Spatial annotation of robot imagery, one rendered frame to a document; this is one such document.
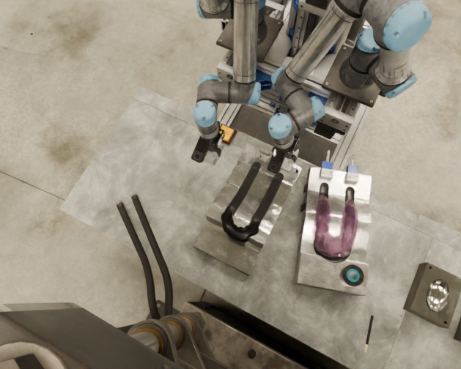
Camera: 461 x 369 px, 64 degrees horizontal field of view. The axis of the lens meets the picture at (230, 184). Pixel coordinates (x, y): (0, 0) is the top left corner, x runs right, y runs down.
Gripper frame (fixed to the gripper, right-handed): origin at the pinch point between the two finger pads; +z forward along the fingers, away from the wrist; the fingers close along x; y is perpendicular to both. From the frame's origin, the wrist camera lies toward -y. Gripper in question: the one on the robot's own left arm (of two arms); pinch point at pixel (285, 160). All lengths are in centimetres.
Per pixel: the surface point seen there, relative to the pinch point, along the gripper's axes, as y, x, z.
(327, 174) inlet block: 3.7, -17.1, 9.3
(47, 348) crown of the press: -53, -11, -115
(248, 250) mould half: -39.5, -1.9, 3.1
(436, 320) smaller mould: -31, -76, 14
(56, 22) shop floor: 51, 232, 71
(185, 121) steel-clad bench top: 1, 53, 7
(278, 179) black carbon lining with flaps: -7.3, 0.5, 5.0
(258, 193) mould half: -16.8, 4.9, 3.1
